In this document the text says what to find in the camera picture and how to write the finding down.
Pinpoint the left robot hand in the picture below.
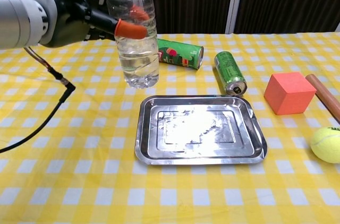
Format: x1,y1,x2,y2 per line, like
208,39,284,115
31,0,150,48

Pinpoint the transparent plastic water bottle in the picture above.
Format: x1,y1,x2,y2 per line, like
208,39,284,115
103,0,160,89

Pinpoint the rectangular metal tray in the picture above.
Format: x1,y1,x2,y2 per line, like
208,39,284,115
134,94,268,166

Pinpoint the green chip canister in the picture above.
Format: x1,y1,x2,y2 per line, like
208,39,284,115
156,38,205,71

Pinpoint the yellow white checkered tablecloth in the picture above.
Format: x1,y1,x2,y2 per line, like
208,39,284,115
0,31,340,224

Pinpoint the green soda can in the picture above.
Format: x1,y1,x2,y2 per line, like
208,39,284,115
214,50,248,96

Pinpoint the orange foam cube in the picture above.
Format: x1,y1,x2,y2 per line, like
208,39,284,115
263,72,317,116

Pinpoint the brown wooden rod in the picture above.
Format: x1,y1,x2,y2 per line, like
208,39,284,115
305,74,340,123

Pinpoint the yellow-green tennis ball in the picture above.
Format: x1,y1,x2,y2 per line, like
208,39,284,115
310,126,340,164

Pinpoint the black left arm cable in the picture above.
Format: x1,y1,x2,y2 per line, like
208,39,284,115
0,46,77,153

